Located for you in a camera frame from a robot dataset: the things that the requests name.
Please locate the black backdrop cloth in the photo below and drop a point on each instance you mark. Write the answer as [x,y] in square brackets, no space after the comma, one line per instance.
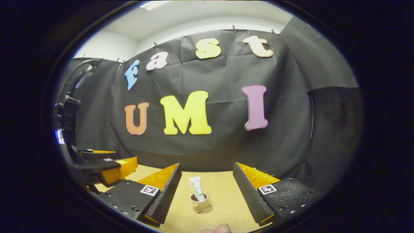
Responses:
[226,145]

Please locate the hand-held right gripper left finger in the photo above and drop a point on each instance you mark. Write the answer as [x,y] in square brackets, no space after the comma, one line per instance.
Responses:
[166,197]

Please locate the white ceiling light panel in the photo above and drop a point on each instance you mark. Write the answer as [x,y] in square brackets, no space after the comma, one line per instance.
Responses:
[153,5]

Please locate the computer monitor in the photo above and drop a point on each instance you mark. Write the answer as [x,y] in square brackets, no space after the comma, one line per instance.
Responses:
[59,136]

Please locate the wooden desktop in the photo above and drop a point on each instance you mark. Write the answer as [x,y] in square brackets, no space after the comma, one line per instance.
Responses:
[223,194]

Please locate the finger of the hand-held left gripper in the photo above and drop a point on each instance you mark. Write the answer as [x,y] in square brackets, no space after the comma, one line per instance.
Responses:
[93,155]
[97,165]

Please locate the white toothpaste tube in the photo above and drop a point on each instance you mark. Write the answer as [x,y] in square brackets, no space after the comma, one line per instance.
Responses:
[198,186]

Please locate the round brown coaster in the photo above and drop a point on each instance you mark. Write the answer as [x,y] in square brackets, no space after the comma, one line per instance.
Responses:
[210,209]

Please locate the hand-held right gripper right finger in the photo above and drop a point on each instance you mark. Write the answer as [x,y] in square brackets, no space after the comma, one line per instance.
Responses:
[250,197]

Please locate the beige cup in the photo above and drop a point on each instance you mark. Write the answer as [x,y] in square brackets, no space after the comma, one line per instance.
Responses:
[200,205]

